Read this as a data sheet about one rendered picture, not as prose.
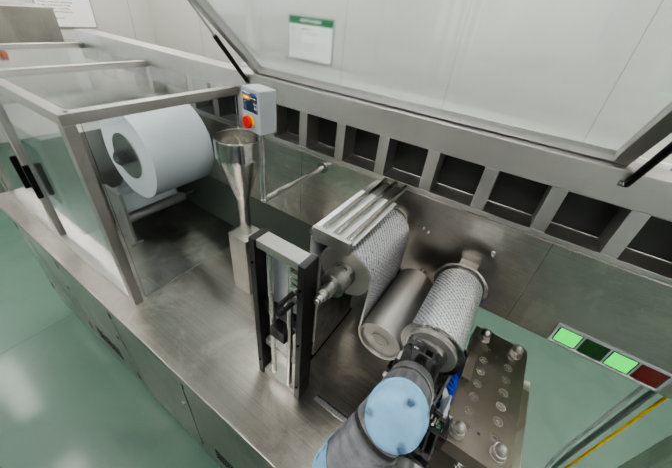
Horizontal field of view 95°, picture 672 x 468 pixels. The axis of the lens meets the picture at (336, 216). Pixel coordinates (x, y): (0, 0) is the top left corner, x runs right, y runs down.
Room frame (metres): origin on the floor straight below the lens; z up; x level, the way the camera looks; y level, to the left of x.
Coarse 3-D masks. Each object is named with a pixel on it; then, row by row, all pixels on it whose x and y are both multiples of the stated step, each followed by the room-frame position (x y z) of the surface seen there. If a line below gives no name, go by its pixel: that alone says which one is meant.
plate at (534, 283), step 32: (288, 160) 1.06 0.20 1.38; (320, 160) 0.99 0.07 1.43; (256, 192) 1.16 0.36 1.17; (288, 192) 1.06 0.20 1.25; (320, 192) 0.99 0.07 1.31; (352, 192) 0.92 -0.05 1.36; (416, 192) 0.82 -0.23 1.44; (416, 224) 0.80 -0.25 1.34; (448, 224) 0.76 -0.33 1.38; (480, 224) 0.72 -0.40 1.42; (416, 256) 0.79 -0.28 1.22; (448, 256) 0.74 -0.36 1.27; (480, 256) 0.70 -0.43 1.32; (512, 256) 0.67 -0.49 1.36; (544, 256) 0.63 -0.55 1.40; (576, 256) 0.61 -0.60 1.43; (512, 288) 0.65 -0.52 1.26; (544, 288) 0.61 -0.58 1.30; (576, 288) 0.59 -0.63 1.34; (608, 288) 0.56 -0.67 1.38; (640, 288) 0.54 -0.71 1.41; (512, 320) 0.62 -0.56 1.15; (544, 320) 0.59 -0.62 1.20; (576, 320) 0.56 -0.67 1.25; (608, 320) 0.54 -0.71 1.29; (640, 320) 0.52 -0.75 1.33; (640, 352) 0.49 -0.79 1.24; (640, 384) 0.47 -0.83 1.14
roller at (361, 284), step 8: (328, 256) 0.58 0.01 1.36; (336, 256) 0.57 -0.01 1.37; (344, 256) 0.56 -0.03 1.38; (352, 256) 0.55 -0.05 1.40; (328, 264) 0.58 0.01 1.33; (352, 264) 0.55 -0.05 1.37; (360, 264) 0.54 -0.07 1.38; (360, 272) 0.54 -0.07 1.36; (360, 280) 0.54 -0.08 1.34; (368, 280) 0.53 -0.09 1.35; (352, 288) 0.54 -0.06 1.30; (360, 288) 0.53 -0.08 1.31; (368, 288) 0.53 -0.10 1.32
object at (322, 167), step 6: (318, 168) 0.96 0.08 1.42; (324, 168) 0.98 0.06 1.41; (306, 174) 0.90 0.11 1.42; (312, 174) 0.92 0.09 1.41; (294, 180) 0.85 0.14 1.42; (300, 180) 0.86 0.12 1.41; (282, 186) 0.81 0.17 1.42; (288, 186) 0.82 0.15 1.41; (276, 192) 0.77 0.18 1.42; (270, 198) 0.75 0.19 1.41
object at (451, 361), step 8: (408, 336) 0.45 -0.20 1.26; (416, 336) 0.44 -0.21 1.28; (424, 336) 0.43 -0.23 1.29; (432, 336) 0.42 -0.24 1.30; (440, 336) 0.42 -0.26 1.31; (440, 344) 0.41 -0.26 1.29; (448, 344) 0.41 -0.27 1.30; (448, 352) 0.40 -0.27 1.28; (448, 360) 0.40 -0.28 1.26; (456, 360) 0.40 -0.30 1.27; (448, 368) 0.40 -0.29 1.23
